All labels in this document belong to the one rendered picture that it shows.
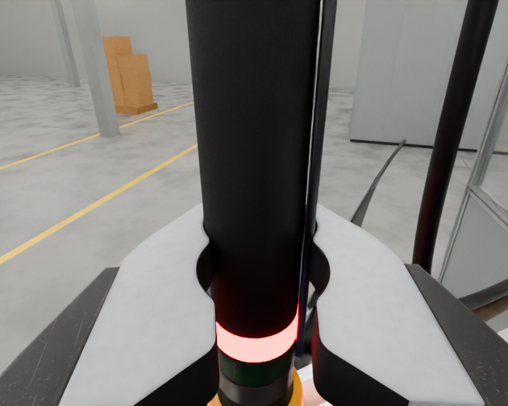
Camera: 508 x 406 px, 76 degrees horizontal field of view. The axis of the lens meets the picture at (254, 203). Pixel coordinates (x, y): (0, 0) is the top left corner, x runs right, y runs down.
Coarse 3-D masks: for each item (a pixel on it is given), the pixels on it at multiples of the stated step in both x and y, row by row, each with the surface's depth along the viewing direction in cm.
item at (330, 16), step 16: (336, 0) 7; (320, 32) 8; (320, 48) 8; (320, 64) 8; (320, 80) 8; (320, 96) 8; (320, 112) 8; (320, 128) 9; (320, 144) 9; (320, 160) 9; (304, 240) 10; (304, 256) 10; (304, 272) 11; (304, 288) 11; (304, 304) 11; (304, 320) 12
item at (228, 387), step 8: (224, 376) 13; (288, 376) 13; (224, 384) 13; (232, 384) 12; (272, 384) 12; (280, 384) 13; (288, 384) 13; (224, 392) 13; (232, 392) 13; (240, 392) 12; (248, 392) 12; (256, 392) 12; (264, 392) 12; (272, 392) 13; (280, 392) 13; (240, 400) 13; (248, 400) 13; (256, 400) 13; (264, 400) 13; (272, 400) 13
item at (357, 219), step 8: (400, 144) 38; (384, 168) 37; (376, 176) 41; (376, 184) 39; (368, 192) 37; (368, 200) 40; (360, 208) 37; (352, 216) 37; (360, 216) 42; (360, 224) 47; (312, 296) 35; (312, 304) 36
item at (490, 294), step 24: (480, 0) 11; (480, 24) 11; (456, 48) 12; (480, 48) 12; (456, 72) 12; (456, 96) 12; (456, 120) 13; (456, 144) 13; (432, 168) 14; (432, 192) 14; (432, 216) 15; (432, 240) 16; (504, 288) 23
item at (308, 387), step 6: (312, 378) 18; (306, 384) 18; (312, 384) 17; (306, 390) 17; (312, 390) 17; (306, 396) 17; (312, 396) 17; (318, 396) 17; (306, 402) 17; (312, 402) 17; (318, 402) 17
